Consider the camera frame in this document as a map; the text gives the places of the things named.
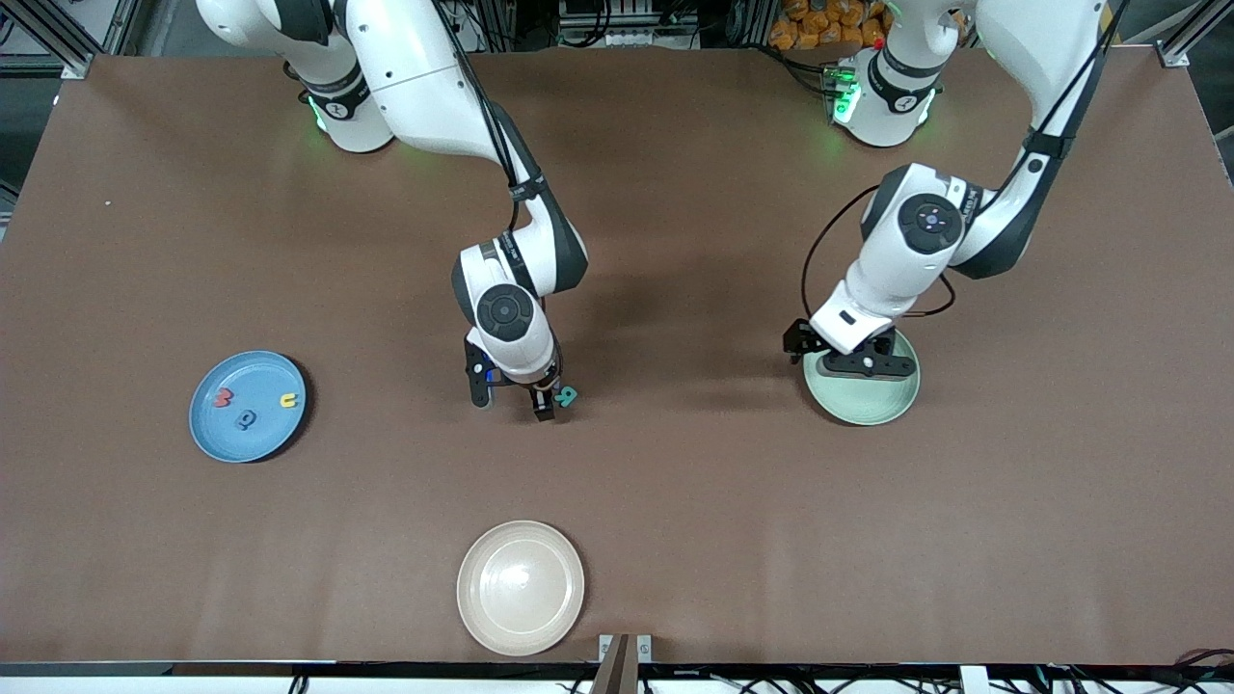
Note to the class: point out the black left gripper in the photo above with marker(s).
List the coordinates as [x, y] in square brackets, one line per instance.
[797, 340]

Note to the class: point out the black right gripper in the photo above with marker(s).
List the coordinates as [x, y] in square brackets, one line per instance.
[543, 394]

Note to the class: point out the blue foam letter a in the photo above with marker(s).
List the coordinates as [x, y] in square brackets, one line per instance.
[254, 420]

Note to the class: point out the red foam letter w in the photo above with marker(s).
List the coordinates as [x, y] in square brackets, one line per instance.
[224, 398]

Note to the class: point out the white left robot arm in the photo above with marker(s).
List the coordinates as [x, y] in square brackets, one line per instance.
[1041, 48]

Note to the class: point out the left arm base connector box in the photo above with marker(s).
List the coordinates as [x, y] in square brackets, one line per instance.
[841, 96]

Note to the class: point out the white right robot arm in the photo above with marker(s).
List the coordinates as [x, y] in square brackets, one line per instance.
[415, 77]

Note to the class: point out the teal foam letter R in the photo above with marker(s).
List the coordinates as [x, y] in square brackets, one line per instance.
[565, 399]

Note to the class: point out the green round plate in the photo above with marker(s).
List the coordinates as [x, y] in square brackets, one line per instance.
[863, 400]

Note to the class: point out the beige round plate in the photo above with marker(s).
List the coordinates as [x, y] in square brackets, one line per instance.
[521, 588]

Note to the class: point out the blue round plate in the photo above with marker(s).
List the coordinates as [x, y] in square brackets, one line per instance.
[246, 443]

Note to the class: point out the pile of orange items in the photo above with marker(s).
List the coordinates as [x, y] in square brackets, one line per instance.
[819, 24]

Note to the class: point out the black equipment rack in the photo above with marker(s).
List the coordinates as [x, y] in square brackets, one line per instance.
[627, 19]

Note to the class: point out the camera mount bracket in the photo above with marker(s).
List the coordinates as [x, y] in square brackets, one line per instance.
[617, 670]

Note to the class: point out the aluminium frame profile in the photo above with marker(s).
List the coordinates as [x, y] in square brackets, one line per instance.
[1191, 37]
[53, 34]

